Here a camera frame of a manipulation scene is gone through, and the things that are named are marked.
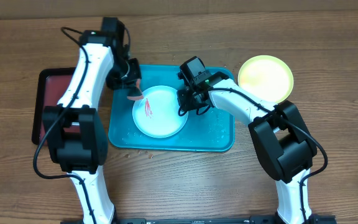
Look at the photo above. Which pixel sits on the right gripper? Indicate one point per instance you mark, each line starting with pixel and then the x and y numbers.
pixel 184 98

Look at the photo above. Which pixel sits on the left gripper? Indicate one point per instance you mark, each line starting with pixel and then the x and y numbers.
pixel 115 84

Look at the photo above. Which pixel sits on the red and green sponge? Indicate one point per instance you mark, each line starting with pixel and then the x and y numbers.
pixel 135 92

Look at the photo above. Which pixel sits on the light blue plate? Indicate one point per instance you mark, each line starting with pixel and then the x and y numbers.
pixel 156 115

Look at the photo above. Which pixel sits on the yellow-green plate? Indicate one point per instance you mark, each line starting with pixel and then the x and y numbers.
pixel 266 77

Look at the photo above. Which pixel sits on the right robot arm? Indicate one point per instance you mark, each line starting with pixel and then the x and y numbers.
pixel 281 140

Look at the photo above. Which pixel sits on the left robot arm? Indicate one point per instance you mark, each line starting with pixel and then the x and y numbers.
pixel 74 132

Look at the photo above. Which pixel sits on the dark red black-rimmed tray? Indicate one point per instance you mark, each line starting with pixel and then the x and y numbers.
pixel 53 83

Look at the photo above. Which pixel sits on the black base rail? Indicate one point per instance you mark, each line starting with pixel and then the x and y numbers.
pixel 256 219

